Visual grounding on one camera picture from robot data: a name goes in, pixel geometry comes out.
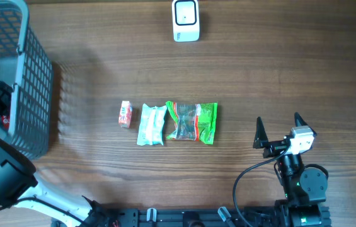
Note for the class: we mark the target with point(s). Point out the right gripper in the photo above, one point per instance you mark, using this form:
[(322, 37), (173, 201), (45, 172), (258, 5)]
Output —
[(261, 141)]

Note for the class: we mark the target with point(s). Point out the green gummy candy bag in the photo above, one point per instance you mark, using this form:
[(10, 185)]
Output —
[(194, 122)]

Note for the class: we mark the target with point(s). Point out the teal wipes pack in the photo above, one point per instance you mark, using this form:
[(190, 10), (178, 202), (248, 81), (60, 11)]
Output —
[(151, 125)]

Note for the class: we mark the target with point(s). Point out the red tissue pack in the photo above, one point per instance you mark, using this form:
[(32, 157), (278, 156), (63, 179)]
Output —
[(125, 115)]

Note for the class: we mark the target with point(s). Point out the red chocolate bar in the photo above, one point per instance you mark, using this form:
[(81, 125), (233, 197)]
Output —
[(5, 122)]

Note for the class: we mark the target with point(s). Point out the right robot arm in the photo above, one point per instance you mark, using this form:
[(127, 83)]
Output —
[(304, 185)]

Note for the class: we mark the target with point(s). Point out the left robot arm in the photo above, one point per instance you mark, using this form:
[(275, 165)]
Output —
[(22, 187)]

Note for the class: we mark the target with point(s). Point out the grey plastic mesh basket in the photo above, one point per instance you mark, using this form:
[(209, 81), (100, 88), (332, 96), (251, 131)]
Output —
[(26, 68)]

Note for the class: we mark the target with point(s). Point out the black mounting rail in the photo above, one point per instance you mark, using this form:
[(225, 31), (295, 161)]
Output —
[(256, 216)]

